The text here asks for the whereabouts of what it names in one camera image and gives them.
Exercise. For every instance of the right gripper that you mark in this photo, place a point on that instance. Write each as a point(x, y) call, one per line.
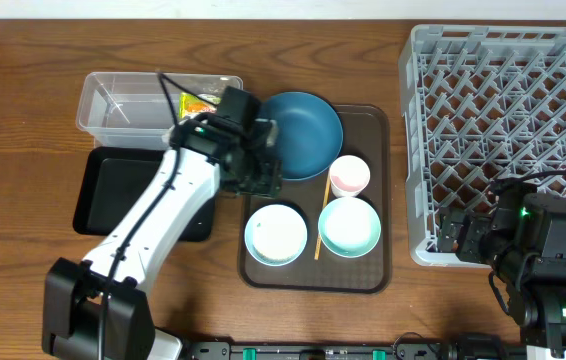
point(478, 227)

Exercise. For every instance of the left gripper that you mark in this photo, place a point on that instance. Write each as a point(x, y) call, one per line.
point(270, 184)

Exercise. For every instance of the yellow green snack wrapper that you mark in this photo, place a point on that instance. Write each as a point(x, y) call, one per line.
point(191, 105)

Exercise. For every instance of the white pink cup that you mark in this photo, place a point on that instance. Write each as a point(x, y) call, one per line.
point(349, 175)

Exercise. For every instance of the mint green small bowl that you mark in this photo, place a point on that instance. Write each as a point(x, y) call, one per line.
point(349, 227)

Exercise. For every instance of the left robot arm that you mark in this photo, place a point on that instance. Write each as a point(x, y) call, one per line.
point(98, 308)

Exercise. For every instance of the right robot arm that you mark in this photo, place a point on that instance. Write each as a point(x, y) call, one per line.
point(523, 241)

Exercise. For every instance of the grey dishwasher rack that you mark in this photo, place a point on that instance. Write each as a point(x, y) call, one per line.
point(479, 103)

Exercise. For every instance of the dark blue bowl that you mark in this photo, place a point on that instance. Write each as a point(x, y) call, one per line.
point(310, 133)

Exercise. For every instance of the light blue small bowl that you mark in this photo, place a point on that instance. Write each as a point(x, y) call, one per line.
point(275, 235)

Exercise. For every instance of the black plastic tray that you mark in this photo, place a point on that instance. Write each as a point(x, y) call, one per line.
point(114, 180)

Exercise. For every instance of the clear plastic bin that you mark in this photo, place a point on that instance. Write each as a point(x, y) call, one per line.
point(124, 109)

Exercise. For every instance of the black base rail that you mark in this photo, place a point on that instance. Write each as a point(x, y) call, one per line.
point(412, 350)

